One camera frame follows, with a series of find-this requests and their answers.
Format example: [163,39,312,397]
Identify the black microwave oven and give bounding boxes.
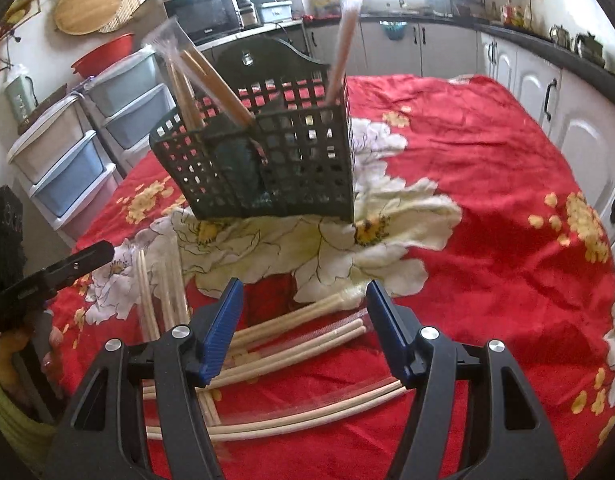
[164,0,242,44]

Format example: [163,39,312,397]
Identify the red plastic basin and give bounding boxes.
[71,34,134,79]

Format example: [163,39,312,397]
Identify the chopsticks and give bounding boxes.
[325,0,363,105]
[144,18,254,127]

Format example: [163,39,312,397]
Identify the plastic drawer tower front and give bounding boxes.
[7,93,121,246]

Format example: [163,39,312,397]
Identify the plastic drawer tower rear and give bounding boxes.
[84,46,175,171]

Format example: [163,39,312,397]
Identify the black plastic utensil basket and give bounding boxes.
[149,36,353,221]

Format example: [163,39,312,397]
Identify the round bamboo tray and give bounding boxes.
[54,0,121,36]

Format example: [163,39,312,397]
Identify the plastic drawer tower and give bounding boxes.
[84,46,175,171]
[7,93,121,246]

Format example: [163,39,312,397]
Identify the red floral tablecloth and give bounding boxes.
[57,75,615,476]

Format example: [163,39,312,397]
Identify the steel kettle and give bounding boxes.
[574,32,606,67]

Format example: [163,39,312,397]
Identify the chopstick pair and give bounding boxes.
[230,285,365,351]
[142,316,368,401]
[144,378,409,443]

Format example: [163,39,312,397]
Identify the person's left hand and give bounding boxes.
[0,324,67,391]

